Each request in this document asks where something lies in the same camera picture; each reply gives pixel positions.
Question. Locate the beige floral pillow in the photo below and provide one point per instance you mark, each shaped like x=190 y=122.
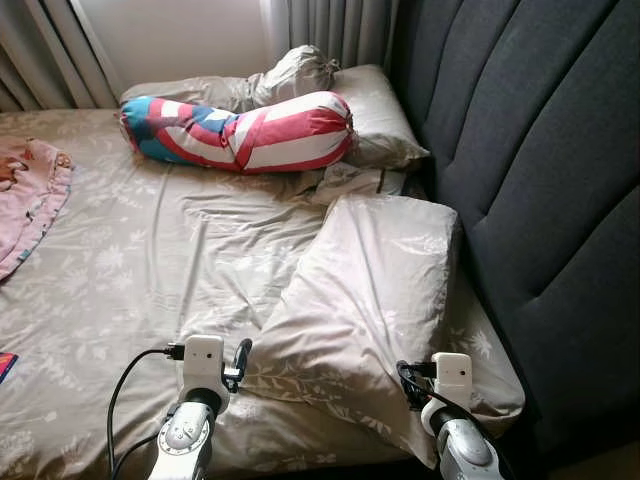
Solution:
x=370 y=290

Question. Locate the bed with beige floral sheet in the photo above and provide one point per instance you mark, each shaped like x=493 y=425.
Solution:
x=180 y=260

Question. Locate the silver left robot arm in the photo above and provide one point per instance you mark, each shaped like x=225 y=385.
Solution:
x=185 y=440

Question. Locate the beige knotted bolster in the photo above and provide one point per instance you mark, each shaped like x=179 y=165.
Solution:
x=290 y=75

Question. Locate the pink cartoon blanket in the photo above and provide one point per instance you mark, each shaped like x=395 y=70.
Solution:
x=30 y=190

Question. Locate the red white blue bolster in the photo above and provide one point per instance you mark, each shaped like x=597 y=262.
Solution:
x=280 y=130

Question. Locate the beige striped folded cloth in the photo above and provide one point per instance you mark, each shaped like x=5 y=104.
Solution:
x=355 y=182

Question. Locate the dark grey padded headboard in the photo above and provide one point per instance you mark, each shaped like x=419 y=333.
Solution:
x=540 y=150

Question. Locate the grey curtain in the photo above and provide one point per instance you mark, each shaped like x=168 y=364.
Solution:
x=40 y=50
x=350 y=30

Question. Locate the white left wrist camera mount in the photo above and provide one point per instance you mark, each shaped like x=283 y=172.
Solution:
x=203 y=360

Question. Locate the colourful anime comic book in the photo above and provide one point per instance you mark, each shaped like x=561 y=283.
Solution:
x=6 y=366

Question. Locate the plain beige pillow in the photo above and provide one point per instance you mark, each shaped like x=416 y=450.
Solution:
x=375 y=120

